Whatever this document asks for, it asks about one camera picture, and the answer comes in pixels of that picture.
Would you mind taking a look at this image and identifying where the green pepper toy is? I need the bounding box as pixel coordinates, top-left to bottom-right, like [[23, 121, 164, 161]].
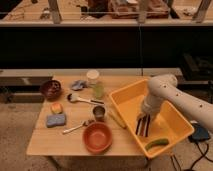
[[145, 138, 169, 151]]

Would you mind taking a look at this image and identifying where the crumpled blue cloth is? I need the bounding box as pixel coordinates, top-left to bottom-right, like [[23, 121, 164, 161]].
[[71, 80, 87, 91]]

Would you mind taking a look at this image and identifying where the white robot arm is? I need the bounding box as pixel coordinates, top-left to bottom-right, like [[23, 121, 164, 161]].
[[138, 74, 213, 133]]

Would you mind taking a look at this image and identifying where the blue box on floor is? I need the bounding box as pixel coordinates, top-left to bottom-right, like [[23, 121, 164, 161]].
[[189, 123, 210, 142]]

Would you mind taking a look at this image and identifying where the green translucent cup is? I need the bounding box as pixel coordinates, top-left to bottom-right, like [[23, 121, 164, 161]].
[[92, 82, 104, 99]]

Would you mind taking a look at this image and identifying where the white lidded jar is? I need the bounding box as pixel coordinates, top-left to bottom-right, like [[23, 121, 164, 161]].
[[86, 69, 100, 85]]

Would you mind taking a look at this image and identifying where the dark purple bowl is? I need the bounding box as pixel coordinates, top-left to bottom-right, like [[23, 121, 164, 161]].
[[40, 80, 62, 101]]

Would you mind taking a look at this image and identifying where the wooden table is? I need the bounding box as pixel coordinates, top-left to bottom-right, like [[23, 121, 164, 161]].
[[27, 76, 142, 157]]

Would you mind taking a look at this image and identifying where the small metal cup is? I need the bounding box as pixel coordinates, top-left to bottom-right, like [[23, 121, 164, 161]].
[[93, 106, 105, 122]]

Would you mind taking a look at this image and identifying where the blue sponge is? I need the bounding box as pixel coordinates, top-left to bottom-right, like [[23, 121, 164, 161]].
[[46, 114, 66, 128]]

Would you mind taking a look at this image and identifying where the white handled brush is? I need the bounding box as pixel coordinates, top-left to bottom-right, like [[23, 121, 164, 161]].
[[67, 93, 103, 105]]

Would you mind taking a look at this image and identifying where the black floor cable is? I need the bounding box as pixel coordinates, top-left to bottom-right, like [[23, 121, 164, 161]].
[[170, 140, 213, 171]]

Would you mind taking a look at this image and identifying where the orange bowl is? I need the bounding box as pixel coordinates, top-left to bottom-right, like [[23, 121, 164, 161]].
[[82, 122, 112, 154]]

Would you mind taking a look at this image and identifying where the yellow plastic tray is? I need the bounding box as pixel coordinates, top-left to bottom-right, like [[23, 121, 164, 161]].
[[109, 78, 194, 158]]

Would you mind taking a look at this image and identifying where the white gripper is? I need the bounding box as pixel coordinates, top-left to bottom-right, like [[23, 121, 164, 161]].
[[136, 94, 163, 124]]

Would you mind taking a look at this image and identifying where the metal spoon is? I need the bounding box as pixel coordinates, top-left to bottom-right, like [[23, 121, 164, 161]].
[[62, 119, 95, 135]]

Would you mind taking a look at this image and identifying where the yellow banana toy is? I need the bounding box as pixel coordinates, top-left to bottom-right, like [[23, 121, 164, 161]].
[[109, 111, 126, 129]]

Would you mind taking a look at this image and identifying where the small orange fruit toy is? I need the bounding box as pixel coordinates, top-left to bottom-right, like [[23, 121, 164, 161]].
[[51, 102, 63, 114]]

